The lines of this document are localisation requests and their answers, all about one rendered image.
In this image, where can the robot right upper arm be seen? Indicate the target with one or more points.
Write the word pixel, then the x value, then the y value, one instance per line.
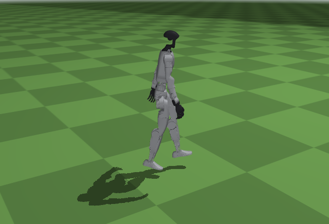
pixel 168 60

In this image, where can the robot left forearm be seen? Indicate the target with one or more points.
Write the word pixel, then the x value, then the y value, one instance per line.
pixel 154 82

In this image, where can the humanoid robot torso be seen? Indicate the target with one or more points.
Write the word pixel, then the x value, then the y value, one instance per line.
pixel 160 90

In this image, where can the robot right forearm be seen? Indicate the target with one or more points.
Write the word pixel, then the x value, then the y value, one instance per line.
pixel 171 88

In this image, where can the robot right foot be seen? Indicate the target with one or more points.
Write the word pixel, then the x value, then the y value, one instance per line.
pixel 153 165

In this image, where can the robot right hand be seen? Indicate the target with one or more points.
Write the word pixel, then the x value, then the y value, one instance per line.
pixel 179 109

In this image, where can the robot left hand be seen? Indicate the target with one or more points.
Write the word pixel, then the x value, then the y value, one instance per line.
pixel 152 95

